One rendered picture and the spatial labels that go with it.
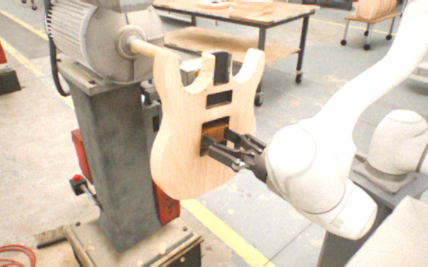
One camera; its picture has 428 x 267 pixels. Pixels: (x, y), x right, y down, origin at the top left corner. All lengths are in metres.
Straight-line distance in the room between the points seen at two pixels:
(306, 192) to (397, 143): 0.83
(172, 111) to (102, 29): 0.33
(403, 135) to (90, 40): 1.05
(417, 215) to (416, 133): 0.42
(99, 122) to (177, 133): 0.49
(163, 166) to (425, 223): 0.63
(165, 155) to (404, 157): 0.87
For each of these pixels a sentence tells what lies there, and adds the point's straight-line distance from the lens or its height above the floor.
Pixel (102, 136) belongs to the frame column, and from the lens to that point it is 1.20.
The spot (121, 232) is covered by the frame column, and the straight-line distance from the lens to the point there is 1.51.
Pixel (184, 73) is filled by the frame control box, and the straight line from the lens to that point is 1.11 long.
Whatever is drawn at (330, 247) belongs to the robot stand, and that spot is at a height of 0.28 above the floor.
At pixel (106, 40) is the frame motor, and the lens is 0.93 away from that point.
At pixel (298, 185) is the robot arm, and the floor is 1.20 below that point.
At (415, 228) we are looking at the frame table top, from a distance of 0.89.
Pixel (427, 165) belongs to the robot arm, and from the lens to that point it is 1.29.
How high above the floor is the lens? 1.49
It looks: 31 degrees down
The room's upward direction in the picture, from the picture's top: straight up
